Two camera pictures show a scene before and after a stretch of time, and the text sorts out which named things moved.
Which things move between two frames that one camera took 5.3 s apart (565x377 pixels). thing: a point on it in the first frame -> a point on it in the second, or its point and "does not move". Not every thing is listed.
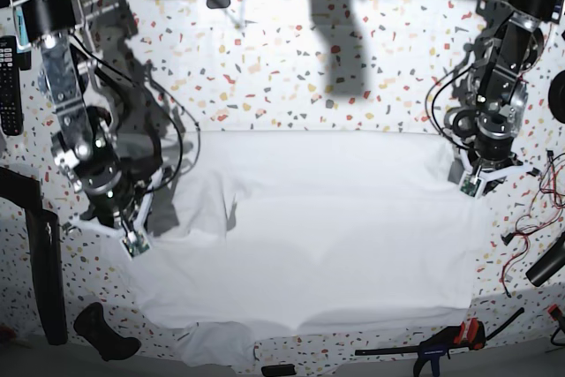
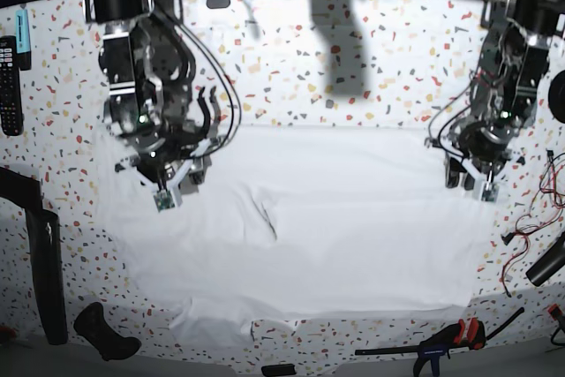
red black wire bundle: (552, 179) does not move
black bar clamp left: (24, 192) does not move
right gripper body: (124, 217) -> (161, 158)
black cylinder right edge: (549, 264) does not move
